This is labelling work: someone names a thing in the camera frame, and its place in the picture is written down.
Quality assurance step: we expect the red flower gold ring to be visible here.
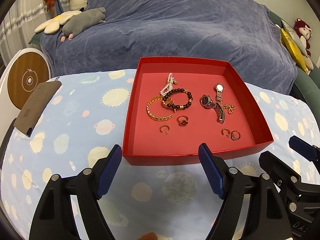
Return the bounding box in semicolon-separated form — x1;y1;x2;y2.
177;115;190;127

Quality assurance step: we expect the gold chain necklace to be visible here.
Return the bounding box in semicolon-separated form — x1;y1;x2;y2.
220;102;236;115

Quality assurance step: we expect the silver dark face wristwatch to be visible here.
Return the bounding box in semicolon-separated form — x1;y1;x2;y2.
200;94;225;124

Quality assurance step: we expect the gold bangle bracelet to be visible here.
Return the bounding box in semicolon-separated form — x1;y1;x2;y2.
146;95;174;123

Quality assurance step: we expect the gold face wristwatch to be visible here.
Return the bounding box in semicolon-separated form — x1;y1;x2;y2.
215;83;225;102

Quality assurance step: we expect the dark bead bracelet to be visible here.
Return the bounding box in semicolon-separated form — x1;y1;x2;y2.
162;87;194;111

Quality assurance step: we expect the white pearl bracelet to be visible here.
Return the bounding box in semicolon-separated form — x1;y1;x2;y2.
159;72;179;96

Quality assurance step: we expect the person's left hand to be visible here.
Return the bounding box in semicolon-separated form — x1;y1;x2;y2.
138;232;158;240

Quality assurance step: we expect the blue planet print tablecloth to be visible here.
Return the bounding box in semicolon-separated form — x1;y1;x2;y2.
1;69;319;239

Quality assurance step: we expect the red open cardboard box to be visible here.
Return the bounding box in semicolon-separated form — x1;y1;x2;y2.
123;57;273;166

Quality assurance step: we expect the yellow gold pillow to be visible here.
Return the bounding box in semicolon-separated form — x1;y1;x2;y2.
277;25;313;75

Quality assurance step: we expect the grey silver pillow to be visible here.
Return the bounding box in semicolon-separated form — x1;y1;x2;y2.
281;20;308;56

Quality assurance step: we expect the red monkey plush toy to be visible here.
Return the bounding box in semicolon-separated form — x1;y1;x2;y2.
294;18;312;57

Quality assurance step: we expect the white round wooden charger table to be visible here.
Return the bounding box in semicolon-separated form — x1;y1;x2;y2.
0;48;52;111

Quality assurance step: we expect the grey plush toy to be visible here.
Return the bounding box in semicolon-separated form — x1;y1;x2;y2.
61;7;106;42

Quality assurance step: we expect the cream flower plush cushion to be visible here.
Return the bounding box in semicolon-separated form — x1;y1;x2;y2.
34;10;81;34

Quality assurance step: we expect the blue grey bed blanket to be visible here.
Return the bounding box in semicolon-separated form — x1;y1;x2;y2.
41;0;297;94

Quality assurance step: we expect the white sheer curtain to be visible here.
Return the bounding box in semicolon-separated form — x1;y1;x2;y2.
1;0;61;65

